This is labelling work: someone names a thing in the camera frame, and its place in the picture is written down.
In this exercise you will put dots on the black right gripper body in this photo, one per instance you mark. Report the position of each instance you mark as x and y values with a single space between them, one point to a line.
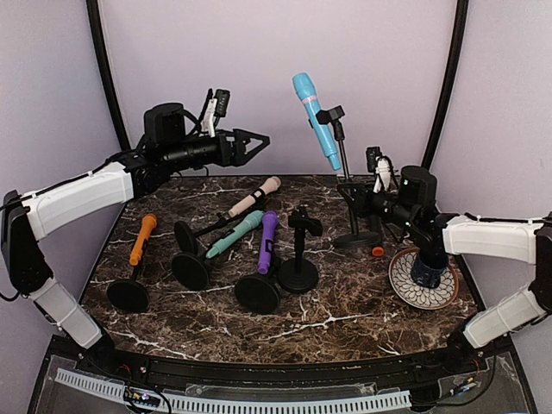
368 209

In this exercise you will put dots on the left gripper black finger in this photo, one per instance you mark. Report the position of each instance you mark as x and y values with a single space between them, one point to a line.
243 156
246 137

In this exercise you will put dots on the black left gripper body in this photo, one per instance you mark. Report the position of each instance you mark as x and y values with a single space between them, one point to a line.
226 158

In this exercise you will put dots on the stand holding blue microphone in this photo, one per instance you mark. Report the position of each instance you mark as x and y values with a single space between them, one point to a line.
355 238

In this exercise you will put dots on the purple toy microphone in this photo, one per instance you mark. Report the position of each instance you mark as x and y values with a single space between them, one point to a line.
270 222

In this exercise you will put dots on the light blue toy microphone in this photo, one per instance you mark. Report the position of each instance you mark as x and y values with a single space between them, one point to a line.
307 95

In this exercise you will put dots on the black microphone stand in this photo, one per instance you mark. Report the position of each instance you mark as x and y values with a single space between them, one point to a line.
299 275

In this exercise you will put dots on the stand holding purple microphone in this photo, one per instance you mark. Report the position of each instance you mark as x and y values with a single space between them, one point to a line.
258 292

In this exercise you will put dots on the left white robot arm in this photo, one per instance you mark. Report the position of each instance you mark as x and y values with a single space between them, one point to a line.
174 140

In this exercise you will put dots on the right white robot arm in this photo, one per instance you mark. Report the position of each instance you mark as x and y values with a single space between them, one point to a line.
440 235

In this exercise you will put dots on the cream white toy microphone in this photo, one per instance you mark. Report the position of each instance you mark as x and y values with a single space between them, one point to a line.
270 185

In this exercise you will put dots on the mint green toy microphone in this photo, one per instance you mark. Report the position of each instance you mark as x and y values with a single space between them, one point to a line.
249 223

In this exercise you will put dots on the orange toy microphone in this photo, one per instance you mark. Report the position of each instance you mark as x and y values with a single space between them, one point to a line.
148 225

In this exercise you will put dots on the fallen stand holding green microphone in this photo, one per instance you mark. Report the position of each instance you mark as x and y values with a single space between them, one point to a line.
190 271

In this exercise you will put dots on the fallen stand holding orange microphone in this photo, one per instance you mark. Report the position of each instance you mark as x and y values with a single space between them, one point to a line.
128 294

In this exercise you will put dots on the patterned ceramic saucer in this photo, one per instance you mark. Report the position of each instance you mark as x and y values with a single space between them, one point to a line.
424 298

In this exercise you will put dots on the dark blue ceramic cup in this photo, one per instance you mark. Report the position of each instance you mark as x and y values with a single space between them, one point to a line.
424 275

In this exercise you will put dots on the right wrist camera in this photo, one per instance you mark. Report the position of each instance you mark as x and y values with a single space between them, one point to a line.
380 166

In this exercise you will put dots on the left black frame post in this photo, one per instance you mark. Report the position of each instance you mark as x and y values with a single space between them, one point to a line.
106 77

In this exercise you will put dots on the white slotted cable duct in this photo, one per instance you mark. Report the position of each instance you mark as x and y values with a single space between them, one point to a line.
204 399

